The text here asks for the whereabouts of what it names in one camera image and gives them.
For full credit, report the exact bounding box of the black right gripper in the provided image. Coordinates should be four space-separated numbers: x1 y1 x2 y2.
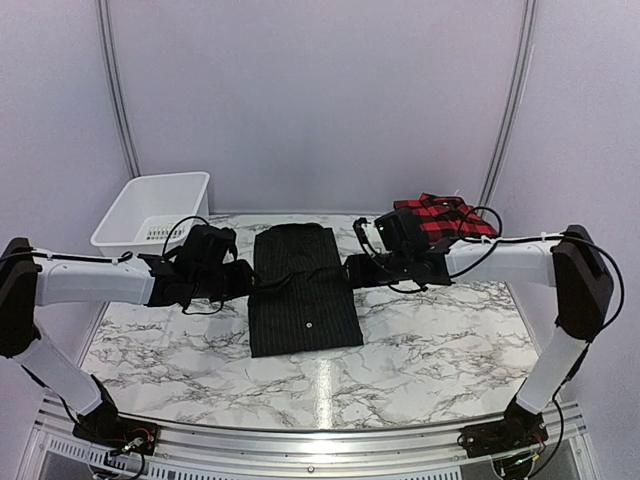
337 251 410 290

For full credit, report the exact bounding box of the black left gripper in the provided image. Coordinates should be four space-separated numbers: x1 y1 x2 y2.
192 258 261 303

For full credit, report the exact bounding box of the black pinstripe long sleeve shirt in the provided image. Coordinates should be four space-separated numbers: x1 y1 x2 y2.
248 223 364 358

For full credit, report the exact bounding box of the red black plaid shirt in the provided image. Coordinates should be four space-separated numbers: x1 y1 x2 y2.
393 193 501 244

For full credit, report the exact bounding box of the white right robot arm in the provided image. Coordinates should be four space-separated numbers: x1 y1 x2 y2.
344 210 624 448

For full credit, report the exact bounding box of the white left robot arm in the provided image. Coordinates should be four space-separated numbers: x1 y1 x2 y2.
1 225 254 445

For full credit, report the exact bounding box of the white plastic bin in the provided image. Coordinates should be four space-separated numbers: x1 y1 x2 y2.
90 171 210 257

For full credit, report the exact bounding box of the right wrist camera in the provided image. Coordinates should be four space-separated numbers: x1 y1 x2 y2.
353 217 386 255

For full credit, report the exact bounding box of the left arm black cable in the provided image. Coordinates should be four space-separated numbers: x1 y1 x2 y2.
99 215 236 316

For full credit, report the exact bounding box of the left aluminium wall post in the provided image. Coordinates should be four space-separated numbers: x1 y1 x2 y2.
95 0 141 179

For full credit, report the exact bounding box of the aluminium wall post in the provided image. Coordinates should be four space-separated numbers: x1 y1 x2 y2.
479 0 539 206
95 0 141 179

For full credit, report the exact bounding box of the aluminium front rail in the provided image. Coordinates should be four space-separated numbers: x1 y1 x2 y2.
17 397 602 479

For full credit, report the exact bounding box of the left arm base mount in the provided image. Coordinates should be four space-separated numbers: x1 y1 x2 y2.
72 417 160 456

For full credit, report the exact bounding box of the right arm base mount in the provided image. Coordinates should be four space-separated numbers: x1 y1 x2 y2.
457 415 549 458

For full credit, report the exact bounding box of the right aluminium wall post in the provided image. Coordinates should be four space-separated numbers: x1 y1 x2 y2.
479 0 539 206

